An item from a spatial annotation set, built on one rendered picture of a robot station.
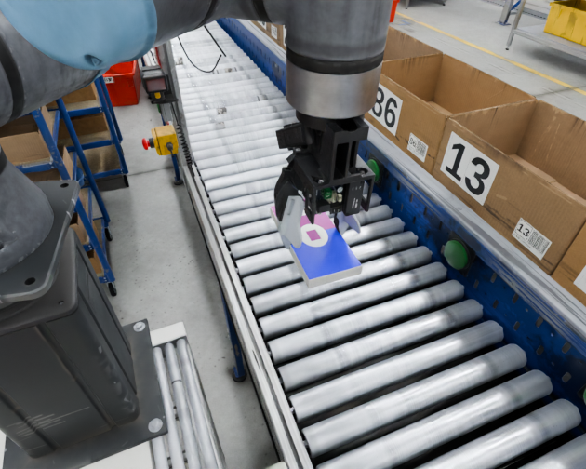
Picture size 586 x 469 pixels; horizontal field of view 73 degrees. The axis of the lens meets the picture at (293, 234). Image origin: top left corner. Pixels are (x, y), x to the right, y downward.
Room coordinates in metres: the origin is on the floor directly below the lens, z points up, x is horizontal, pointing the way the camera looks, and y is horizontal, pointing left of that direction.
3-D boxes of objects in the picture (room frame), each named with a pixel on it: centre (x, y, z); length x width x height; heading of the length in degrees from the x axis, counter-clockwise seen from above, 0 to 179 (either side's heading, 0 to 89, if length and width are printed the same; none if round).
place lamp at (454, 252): (0.67, -0.38, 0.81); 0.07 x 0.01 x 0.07; 22
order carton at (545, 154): (0.78, -0.58, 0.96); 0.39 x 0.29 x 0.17; 22
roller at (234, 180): (1.16, 0.06, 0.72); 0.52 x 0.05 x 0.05; 112
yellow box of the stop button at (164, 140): (1.14, 0.41, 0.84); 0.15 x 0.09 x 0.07; 22
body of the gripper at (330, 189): (0.38, -0.04, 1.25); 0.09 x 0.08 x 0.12; 20
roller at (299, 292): (0.67, -0.13, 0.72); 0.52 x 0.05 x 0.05; 112
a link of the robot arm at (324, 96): (0.39, -0.04, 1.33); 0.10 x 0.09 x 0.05; 110
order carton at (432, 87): (1.14, -0.43, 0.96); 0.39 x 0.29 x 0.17; 22
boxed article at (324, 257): (0.42, -0.03, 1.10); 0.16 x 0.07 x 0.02; 20
